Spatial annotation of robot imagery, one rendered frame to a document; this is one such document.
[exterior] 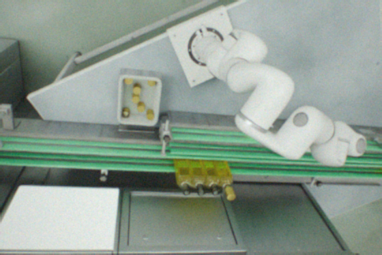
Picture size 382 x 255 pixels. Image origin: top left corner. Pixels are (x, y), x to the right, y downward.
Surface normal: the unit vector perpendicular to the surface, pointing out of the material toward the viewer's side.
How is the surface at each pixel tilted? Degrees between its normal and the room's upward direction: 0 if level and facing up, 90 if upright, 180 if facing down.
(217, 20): 5
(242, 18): 0
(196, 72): 5
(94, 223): 90
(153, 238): 90
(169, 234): 91
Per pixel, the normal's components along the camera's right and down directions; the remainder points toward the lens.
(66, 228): 0.15, -0.87
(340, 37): 0.14, 0.50
